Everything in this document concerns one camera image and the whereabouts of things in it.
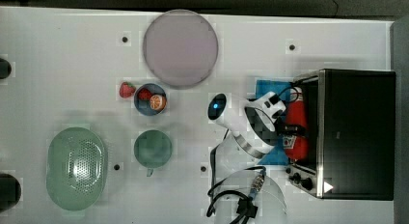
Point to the small blue bowl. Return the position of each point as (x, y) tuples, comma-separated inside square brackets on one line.
[(144, 106)]

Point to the orange slice toy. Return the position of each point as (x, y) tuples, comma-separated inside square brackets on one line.
[(158, 102)]

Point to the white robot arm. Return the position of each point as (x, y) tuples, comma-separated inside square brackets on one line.
[(241, 191)]

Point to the green cup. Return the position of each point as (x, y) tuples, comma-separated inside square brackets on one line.
[(153, 149)]

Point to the red plush strawberry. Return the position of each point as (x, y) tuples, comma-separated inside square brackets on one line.
[(127, 90)]

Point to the red toy in bowl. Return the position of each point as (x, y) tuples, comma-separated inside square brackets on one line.
[(144, 94)]

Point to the blue oven door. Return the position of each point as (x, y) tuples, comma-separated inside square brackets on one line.
[(277, 156)]

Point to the black stainless toaster oven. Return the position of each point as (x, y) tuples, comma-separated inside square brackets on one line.
[(351, 120)]

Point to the green perforated colander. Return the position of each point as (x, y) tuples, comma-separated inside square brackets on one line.
[(76, 169)]

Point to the grey round plate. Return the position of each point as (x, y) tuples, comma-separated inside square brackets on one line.
[(180, 48)]

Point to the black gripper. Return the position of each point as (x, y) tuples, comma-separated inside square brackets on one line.
[(297, 127)]

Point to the red plush ketchup bottle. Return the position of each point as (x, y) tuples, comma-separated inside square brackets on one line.
[(296, 141)]

